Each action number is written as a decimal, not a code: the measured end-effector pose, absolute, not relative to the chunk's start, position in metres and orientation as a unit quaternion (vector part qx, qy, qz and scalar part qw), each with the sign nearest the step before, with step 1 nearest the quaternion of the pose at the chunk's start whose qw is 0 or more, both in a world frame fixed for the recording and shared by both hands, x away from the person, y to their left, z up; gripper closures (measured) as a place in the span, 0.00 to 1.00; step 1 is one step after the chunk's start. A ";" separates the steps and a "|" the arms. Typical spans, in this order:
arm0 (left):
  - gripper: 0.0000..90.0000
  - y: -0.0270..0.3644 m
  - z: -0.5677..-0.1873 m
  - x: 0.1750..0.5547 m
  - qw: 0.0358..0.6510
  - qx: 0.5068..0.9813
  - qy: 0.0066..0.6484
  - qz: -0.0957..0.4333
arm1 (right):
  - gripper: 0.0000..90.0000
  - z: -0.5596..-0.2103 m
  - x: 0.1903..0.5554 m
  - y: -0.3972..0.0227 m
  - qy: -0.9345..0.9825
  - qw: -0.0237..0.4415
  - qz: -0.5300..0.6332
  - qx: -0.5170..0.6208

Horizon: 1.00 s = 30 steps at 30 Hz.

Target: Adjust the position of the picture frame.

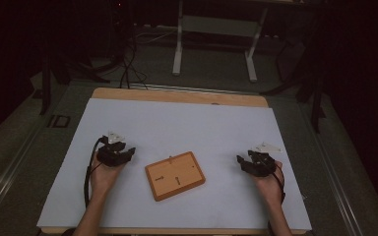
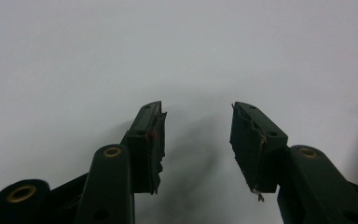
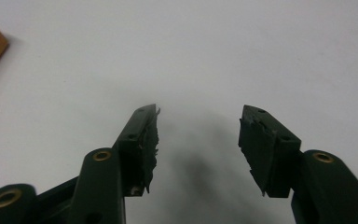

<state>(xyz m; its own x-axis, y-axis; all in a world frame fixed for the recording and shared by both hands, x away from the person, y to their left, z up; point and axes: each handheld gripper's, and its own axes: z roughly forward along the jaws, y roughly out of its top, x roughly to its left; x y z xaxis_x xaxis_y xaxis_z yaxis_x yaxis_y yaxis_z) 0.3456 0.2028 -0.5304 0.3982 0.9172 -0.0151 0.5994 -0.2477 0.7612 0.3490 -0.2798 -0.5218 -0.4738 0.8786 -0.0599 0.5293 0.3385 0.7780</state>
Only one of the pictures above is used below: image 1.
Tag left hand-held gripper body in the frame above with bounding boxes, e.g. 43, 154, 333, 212
96, 131, 128, 168

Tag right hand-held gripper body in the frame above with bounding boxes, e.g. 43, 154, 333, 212
244, 142, 283, 178

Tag person's left hand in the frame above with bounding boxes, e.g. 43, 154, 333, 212
90, 153, 126, 199

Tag person's right hand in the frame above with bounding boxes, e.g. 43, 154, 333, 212
250, 160, 285, 207

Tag wooden tray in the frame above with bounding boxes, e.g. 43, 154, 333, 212
144, 150, 207, 203

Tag white paper sheet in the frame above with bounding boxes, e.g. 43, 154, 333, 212
36, 97, 313, 231

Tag black metal stand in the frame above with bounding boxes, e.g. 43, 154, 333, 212
261, 19, 328, 134
38, 19, 126, 116

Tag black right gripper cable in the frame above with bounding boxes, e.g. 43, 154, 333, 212
257, 152, 287, 205

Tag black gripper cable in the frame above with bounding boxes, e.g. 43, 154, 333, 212
83, 137, 108, 208
257, 152, 287, 205

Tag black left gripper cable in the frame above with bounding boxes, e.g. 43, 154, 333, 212
83, 137, 108, 208

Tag black floor cables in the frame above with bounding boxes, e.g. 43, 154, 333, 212
119, 29, 150, 90

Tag white metal table frame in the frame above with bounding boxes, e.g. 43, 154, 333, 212
171, 0, 271, 84

